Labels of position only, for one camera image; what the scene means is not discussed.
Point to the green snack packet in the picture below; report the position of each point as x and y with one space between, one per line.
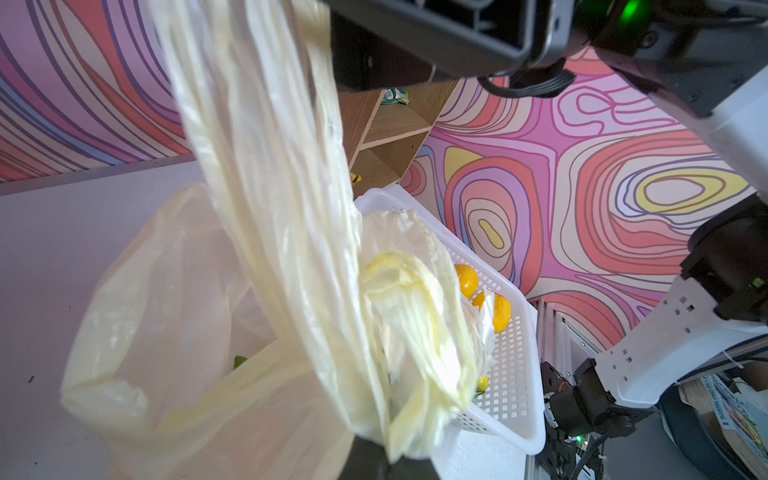
395 96

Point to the toy yellow pear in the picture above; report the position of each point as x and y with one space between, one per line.
501 310

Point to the white perforated plastic basket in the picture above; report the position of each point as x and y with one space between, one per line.
513 406

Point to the cream plastic grocery bag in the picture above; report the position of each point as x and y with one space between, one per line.
260 323

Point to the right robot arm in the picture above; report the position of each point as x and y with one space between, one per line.
703 62

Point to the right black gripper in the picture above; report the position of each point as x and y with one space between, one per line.
515 49

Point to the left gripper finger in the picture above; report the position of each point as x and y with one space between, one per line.
368 461

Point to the wooden shelf unit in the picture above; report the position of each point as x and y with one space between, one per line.
381 141

